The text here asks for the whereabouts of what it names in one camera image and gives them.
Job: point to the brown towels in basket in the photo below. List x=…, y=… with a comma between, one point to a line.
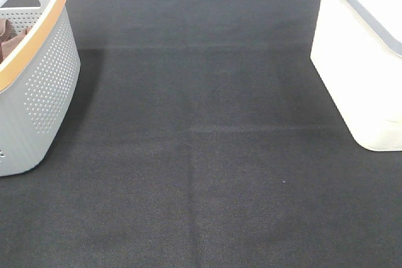
x=8, y=42

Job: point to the white plastic storage bin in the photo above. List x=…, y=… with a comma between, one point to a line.
x=356, y=50

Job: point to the black fabric table cover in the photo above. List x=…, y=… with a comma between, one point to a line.
x=200, y=135

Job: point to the grey perforated laundry basket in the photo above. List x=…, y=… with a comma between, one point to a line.
x=38, y=79

